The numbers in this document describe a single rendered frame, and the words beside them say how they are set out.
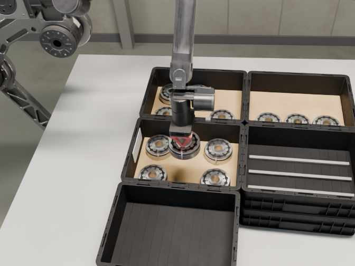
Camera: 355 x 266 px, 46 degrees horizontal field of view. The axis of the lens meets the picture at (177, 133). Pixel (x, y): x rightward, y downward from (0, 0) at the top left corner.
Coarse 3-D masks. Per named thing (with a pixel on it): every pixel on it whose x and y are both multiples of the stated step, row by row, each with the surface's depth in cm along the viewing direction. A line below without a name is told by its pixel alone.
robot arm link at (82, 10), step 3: (84, 0) 118; (87, 0) 121; (84, 3) 119; (87, 3) 121; (81, 6) 117; (84, 6) 119; (87, 6) 122; (81, 9) 119; (84, 9) 120; (78, 12) 119; (81, 12) 120; (84, 12) 122; (63, 15) 118; (66, 15) 122; (69, 15) 122; (72, 15) 121; (75, 15) 121; (78, 15) 122
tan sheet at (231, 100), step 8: (160, 88) 182; (216, 96) 177; (224, 96) 176; (232, 96) 176; (240, 96) 176; (160, 104) 175; (216, 104) 173; (224, 104) 173; (232, 104) 172; (240, 104) 172; (152, 112) 172; (200, 112) 171; (208, 112) 170; (232, 112) 169; (240, 112) 169
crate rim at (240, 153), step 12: (156, 120) 155; (168, 120) 155; (204, 120) 154; (240, 132) 148; (132, 144) 148; (240, 144) 145; (240, 156) 141; (240, 168) 138; (132, 180) 137; (144, 180) 137; (156, 180) 136; (240, 180) 134
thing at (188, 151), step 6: (192, 132) 136; (192, 138) 134; (198, 138) 134; (174, 144) 133; (192, 144) 133; (198, 144) 132; (174, 150) 131; (180, 150) 132; (186, 150) 131; (192, 150) 131
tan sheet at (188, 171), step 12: (144, 144) 161; (204, 144) 159; (144, 156) 157; (204, 156) 155; (168, 168) 152; (180, 168) 152; (192, 168) 151; (204, 168) 151; (228, 168) 150; (168, 180) 148; (180, 180) 148; (192, 180) 148
